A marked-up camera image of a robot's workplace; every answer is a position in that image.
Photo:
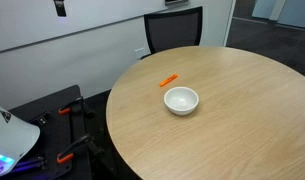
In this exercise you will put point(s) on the white wall outlet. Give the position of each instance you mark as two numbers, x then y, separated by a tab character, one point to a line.
139	53

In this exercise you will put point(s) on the black device on whiteboard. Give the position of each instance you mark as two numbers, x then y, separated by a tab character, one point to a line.
60	7

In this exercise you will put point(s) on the white ceramic bowl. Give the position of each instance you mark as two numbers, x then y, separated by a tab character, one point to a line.
181	101

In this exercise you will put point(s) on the black mesh office chair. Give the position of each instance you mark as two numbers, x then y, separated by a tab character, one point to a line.
173	30

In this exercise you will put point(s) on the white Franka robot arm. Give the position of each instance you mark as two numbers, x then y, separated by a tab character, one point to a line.
10	140

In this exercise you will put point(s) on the orange Sharpie marker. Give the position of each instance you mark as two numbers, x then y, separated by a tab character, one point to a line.
168	80

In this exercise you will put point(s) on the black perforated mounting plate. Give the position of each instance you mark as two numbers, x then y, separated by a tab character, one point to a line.
55	133

